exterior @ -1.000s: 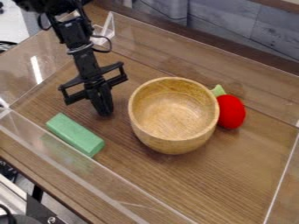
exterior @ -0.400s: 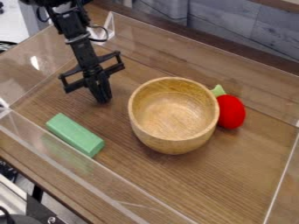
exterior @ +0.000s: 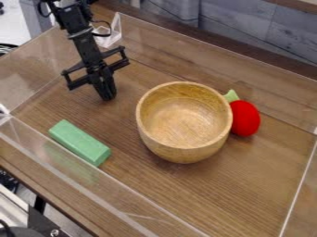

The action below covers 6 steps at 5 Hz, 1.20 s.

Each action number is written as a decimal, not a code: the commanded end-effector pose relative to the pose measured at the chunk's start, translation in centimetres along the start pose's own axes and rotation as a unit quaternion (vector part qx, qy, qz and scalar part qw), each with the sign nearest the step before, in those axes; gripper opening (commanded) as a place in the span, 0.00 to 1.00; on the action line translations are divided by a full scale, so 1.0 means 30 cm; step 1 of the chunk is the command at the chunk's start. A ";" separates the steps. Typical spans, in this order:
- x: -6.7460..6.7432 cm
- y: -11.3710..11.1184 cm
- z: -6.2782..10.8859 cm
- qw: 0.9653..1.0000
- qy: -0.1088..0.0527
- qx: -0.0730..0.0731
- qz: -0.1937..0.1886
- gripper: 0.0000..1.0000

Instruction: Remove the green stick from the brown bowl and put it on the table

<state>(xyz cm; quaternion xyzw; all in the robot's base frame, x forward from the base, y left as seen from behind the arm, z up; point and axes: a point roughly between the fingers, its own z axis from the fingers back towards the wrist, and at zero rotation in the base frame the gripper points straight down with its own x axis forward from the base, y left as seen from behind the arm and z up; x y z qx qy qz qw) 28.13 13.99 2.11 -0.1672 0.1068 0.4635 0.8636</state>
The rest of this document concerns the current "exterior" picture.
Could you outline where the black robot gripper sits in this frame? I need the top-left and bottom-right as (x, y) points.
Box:
(50, 1), (128, 101)

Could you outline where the brown wooden bowl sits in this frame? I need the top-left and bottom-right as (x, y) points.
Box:
(134, 81), (232, 164)

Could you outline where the green rectangular stick block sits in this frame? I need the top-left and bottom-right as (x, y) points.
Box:
(48, 119), (110, 167)

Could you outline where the red plush radish toy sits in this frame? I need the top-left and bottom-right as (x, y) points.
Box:
(224, 89), (260, 137)

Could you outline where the clear acrylic tray enclosure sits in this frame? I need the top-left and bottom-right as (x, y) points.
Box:
(0, 17), (317, 237)

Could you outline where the grey metal post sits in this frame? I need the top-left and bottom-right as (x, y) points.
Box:
(18, 0), (52, 38)

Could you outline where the black bracket with screw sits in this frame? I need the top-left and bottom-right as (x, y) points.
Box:
(26, 206), (70, 237)

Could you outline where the black cable bottom left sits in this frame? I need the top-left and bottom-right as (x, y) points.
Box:
(0, 218), (17, 237)

